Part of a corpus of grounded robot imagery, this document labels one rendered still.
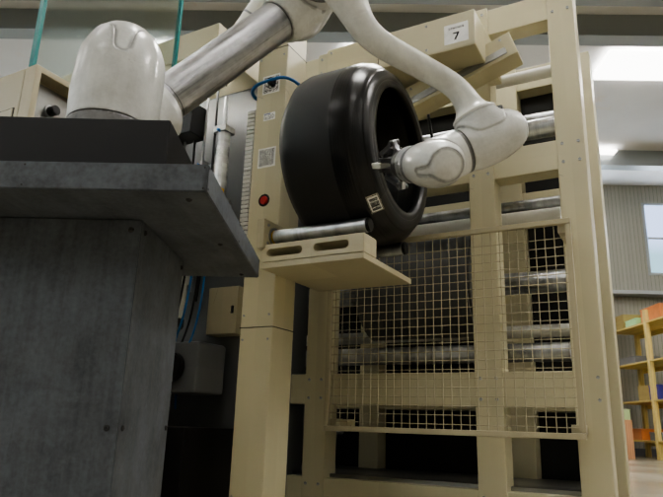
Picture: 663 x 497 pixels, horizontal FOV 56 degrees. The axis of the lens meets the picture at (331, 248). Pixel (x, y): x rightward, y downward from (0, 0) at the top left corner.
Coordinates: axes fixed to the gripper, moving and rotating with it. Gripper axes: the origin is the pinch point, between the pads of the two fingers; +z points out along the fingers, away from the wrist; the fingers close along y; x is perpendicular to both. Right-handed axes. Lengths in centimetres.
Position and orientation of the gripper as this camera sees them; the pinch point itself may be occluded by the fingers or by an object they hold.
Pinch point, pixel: (381, 165)
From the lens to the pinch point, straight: 171.2
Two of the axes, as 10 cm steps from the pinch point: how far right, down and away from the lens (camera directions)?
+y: 2.1, 9.6, 1.8
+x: 9.4, -2.5, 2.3
